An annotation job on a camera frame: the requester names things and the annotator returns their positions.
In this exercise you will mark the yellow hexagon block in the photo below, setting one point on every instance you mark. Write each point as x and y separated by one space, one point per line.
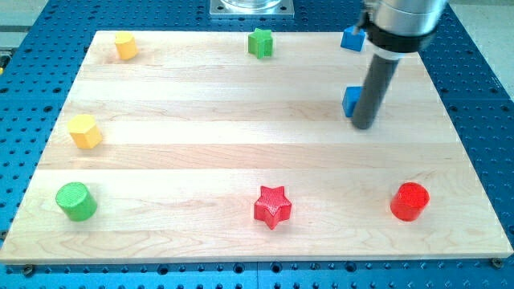
84 131

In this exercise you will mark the wooden board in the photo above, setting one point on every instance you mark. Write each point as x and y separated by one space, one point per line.
194 125

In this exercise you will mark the green cylinder block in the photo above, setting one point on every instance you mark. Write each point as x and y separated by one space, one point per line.
76 201

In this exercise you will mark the red star block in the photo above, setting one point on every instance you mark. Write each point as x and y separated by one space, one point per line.
272 206

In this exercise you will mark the red cylinder block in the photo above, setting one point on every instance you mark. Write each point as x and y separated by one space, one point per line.
409 201

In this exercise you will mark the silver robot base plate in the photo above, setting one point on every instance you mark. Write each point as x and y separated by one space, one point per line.
251 8

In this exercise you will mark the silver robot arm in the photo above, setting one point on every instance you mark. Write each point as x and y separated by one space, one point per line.
399 27

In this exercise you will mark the yellow pentagon block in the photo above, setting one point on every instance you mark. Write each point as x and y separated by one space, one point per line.
125 45

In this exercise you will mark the blue triangle block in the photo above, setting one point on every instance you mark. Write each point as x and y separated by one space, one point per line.
350 99

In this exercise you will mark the blue cube block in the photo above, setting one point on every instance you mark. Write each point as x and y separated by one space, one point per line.
353 38

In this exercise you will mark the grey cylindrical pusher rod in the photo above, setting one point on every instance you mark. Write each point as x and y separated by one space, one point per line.
377 81

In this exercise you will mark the green star block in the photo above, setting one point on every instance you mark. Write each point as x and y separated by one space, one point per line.
260 43

